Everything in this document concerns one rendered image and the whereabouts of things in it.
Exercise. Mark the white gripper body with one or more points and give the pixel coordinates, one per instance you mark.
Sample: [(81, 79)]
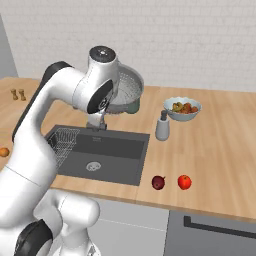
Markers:
[(97, 117)]

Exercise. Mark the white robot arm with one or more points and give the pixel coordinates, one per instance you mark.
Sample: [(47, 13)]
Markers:
[(30, 156)]

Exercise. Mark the dark grey sink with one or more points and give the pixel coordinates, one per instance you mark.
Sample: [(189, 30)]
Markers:
[(110, 156)]

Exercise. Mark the silver metal colander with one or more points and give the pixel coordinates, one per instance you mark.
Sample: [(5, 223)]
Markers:
[(128, 88)]

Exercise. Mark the dark red pear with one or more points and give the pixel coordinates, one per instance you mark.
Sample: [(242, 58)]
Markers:
[(158, 182)]

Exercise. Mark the orange tangerine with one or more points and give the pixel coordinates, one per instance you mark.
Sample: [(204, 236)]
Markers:
[(3, 152)]

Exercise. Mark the red apple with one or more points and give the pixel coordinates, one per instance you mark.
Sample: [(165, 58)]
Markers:
[(184, 182)]

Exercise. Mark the grey soap dispenser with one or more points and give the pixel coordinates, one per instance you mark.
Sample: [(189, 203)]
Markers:
[(162, 128)]

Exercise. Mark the wooden shaker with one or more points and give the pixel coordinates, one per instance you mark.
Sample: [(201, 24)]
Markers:
[(14, 94), (22, 95)]

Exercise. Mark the white fruit bowl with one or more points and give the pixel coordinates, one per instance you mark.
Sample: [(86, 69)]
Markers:
[(181, 115)]

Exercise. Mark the mixed fruit pile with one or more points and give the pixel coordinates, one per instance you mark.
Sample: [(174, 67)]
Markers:
[(184, 107)]

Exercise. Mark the light grey cupboard door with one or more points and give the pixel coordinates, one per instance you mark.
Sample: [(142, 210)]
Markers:
[(133, 230)]

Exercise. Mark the grey dishwasher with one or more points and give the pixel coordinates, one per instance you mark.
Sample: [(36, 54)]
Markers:
[(213, 238)]

